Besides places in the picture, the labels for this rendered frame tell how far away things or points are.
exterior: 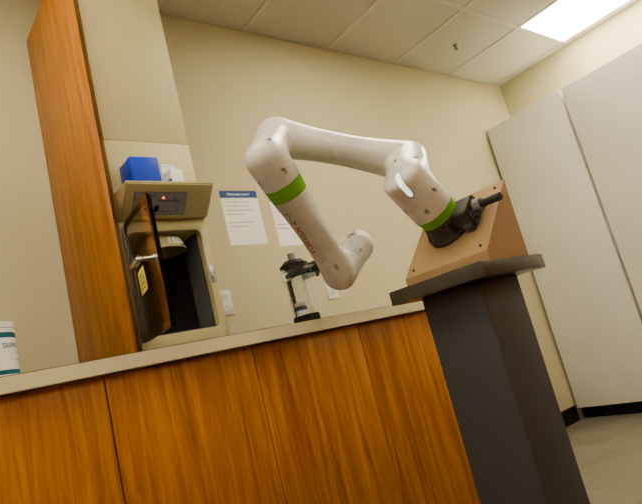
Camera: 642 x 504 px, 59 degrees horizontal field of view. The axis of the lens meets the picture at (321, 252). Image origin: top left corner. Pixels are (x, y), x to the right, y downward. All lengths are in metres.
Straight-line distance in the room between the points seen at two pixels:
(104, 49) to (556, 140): 3.05
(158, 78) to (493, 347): 1.57
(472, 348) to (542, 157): 2.91
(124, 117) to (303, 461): 1.33
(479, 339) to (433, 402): 0.74
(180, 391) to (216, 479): 0.26
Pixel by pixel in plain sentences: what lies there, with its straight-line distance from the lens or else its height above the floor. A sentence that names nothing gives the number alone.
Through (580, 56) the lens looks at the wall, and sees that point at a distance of 4.86.
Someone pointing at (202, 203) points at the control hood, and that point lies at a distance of 2.10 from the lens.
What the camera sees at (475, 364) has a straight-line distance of 1.60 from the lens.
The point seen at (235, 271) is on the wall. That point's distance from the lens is 2.66.
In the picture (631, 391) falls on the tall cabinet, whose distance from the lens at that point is 4.28.
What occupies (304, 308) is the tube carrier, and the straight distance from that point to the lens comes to 2.06.
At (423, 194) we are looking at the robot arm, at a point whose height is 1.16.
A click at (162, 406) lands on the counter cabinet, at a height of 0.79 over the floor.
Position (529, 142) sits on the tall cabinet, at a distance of 4.43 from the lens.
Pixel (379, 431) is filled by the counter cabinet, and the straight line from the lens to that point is 2.06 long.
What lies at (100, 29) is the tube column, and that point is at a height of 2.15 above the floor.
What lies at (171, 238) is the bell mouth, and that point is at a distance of 2.10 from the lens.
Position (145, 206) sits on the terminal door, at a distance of 1.74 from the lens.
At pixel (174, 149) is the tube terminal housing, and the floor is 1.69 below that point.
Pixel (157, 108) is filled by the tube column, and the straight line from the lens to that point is 2.28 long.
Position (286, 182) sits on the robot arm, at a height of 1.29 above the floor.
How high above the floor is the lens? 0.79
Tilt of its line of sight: 11 degrees up
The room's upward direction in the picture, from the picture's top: 14 degrees counter-clockwise
